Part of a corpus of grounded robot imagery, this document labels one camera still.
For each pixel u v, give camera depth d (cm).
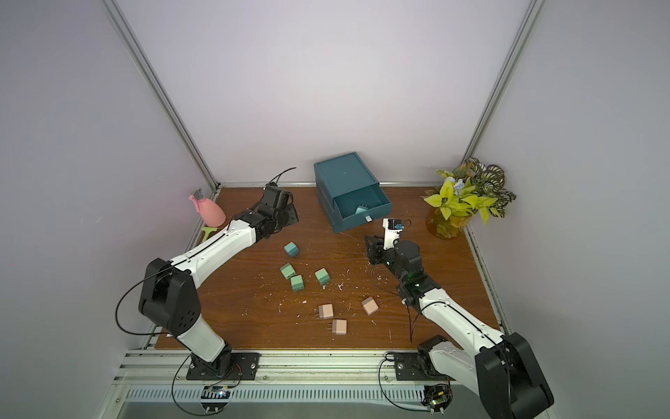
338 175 95
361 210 89
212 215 103
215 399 71
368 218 85
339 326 78
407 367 72
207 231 102
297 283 87
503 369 39
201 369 73
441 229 101
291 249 96
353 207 90
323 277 89
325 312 81
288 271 92
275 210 68
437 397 70
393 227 70
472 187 86
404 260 61
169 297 45
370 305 82
